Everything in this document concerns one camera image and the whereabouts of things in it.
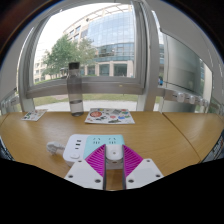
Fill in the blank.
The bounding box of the grey window frame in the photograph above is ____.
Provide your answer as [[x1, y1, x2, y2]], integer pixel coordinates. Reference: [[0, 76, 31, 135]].
[[18, 1, 161, 113]]

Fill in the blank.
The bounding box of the long wall socket rail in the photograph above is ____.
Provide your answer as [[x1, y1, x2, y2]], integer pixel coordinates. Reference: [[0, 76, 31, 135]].
[[163, 88, 209, 108]]

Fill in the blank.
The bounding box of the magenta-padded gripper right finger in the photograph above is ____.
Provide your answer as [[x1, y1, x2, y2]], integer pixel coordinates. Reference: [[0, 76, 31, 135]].
[[121, 143, 165, 190]]

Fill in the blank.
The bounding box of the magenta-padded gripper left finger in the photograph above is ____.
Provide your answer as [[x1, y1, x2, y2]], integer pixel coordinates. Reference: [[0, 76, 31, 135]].
[[63, 143, 108, 191]]

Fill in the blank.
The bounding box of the glass office building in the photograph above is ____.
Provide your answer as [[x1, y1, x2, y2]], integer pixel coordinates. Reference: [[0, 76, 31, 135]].
[[33, 3, 136, 84]]

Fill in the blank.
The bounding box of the small colourful sticker sheet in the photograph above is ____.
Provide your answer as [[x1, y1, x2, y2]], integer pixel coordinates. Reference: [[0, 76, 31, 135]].
[[20, 109, 48, 122]]

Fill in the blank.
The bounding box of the short wall socket rail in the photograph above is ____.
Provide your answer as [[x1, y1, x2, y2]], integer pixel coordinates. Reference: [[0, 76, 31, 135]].
[[0, 89, 22, 114]]

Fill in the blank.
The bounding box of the small white charger block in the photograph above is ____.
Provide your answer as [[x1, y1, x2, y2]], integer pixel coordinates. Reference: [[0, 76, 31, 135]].
[[105, 145, 125, 165]]

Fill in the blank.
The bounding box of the clear bottle with black cap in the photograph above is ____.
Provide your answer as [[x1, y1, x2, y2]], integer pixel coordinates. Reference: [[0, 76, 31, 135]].
[[66, 61, 85, 117]]

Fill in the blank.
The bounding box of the white and teal power strip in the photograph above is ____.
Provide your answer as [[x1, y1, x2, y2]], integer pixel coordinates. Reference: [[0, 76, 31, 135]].
[[62, 133, 126, 168]]

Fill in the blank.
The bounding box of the green tree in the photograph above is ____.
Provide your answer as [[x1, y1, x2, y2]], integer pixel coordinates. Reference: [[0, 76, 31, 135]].
[[42, 34, 98, 79]]

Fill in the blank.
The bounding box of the large colourful sticker sheet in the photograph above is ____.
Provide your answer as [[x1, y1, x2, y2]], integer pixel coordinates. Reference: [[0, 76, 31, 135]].
[[84, 107, 136, 125]]

